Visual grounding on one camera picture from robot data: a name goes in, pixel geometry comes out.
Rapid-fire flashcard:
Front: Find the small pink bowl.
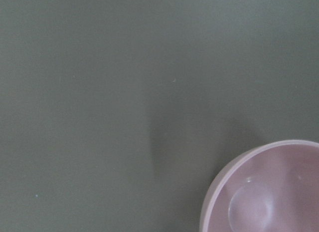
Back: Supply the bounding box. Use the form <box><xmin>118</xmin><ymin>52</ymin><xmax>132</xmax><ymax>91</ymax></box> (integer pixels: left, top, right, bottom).
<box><xmin>199</xmin><ymin>140</ymin><xmax>319</xmax><ymax>232</ymax></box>

